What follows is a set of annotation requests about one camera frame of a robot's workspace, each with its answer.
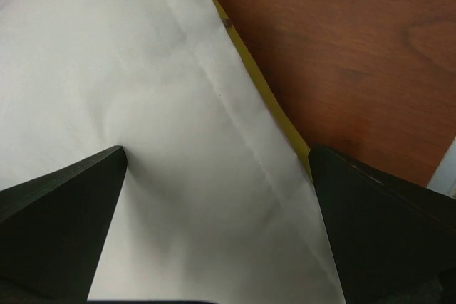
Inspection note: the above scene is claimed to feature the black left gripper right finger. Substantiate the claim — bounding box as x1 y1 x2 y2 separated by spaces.
309 145 455 303

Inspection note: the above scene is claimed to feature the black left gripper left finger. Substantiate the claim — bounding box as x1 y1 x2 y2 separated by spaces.
1 146 128 300

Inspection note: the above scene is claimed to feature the white pillow with yellow edge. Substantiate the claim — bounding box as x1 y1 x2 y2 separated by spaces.
1 0 343 303

